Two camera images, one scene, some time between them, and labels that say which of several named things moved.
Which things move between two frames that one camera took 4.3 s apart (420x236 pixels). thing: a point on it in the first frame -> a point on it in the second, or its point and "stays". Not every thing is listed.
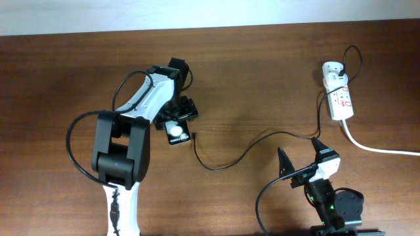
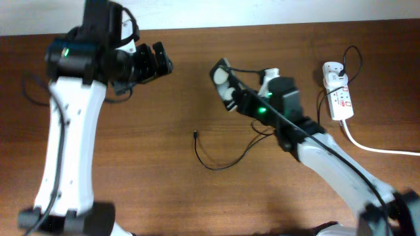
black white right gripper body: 304,179 -> 256,107
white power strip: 338,96 stays
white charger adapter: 333,80 stays
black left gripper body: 179,108 -> 126,78
